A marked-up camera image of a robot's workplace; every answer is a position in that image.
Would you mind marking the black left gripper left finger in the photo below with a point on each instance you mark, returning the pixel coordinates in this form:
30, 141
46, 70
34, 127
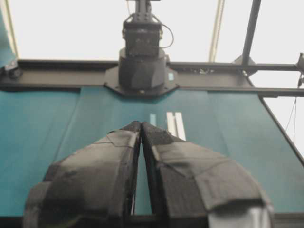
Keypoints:
92, 187

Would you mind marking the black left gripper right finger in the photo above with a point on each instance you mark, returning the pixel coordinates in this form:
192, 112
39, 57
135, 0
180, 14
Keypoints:
195, 187

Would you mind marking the silver aluminium extrusion rail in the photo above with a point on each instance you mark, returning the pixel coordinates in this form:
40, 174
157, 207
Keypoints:
175, 124

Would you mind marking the teal table cloth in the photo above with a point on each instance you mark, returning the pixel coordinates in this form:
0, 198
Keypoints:
25, 158

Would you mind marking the black table frame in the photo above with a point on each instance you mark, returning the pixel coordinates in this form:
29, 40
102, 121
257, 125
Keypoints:
213, 71

